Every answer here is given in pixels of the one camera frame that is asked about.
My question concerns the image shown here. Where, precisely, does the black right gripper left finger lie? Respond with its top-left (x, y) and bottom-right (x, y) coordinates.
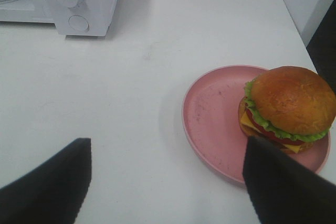
top-left (1, 138), bottom-right (92, 223)

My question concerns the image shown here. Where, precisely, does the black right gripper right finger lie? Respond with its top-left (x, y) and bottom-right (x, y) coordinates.
top-left (243, 136), bottom-right (335, 223)

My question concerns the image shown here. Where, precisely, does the burger with lettuce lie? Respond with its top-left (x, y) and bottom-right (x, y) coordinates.
top-left (238, 66), bottom-right (335, 154)

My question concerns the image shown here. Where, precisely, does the pink round plate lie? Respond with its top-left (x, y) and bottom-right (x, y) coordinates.
top-left (182, 66), bottom-right (334, 184)

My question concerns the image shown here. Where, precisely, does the dark chair back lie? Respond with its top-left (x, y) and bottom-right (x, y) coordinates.
top-left (307, 0), bottom-right (336, 92)

